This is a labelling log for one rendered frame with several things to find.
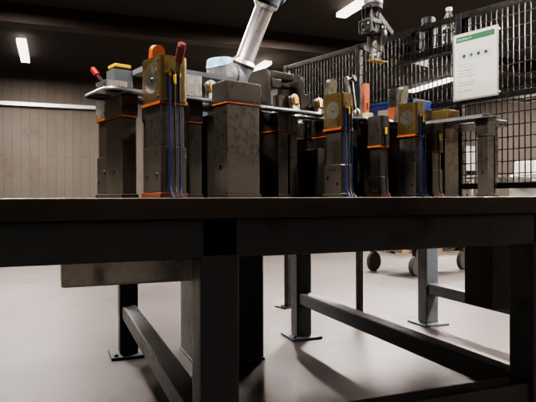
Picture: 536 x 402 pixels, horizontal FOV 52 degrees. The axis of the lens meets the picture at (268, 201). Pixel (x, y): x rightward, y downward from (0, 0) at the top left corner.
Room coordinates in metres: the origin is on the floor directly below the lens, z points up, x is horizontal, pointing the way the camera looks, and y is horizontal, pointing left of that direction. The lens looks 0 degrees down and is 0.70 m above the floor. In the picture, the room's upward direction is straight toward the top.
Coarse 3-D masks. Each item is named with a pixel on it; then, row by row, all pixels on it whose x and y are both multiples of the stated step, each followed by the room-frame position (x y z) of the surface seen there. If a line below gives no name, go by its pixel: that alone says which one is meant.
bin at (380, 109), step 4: (408, 100) 2.56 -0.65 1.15; (412, 100) 2.56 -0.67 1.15; (416, 100) 2.57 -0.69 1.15; (420, 100) 2.59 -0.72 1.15; (424, 100) 2.62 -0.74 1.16; (372, 104) 2.72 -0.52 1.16; (376, 104) 2.70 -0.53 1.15; (380, 104) 2.68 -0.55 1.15; (384, 104) 2.67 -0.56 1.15; (424, 104) 2.62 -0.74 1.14; (428, 104) 2.64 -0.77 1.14; (372, 108) 2.72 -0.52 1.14; (376, 108) 2.70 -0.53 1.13; (380, 108) 2.69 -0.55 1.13; (384, 108) 2.67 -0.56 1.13; (424, 108) 2.62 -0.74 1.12; (428, 108) 2.64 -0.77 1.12; (372, 112) 2.72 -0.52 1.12; (376, 112) 2.70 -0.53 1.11; (380, 112) 2.68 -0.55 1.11; (384, 112) 2.67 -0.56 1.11
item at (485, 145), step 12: (480, 120) 2.03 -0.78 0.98; (492, 120) 2.02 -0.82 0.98; (480, 132) 2.03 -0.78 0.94; (492, 132) 2.02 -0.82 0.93; (480, 144) 2.03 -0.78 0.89; (492, 144) 2.03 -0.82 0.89; (480, 156) 2.03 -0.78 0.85; (492, 156) 2.03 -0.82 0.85; (480, 168) 2.03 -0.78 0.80; (492, 168) 2.03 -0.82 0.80; (480, 180) 2.03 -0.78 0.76; (492, 180) 2.03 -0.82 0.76; (480, 192) 2.03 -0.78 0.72; (492, 192) 2.03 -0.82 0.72
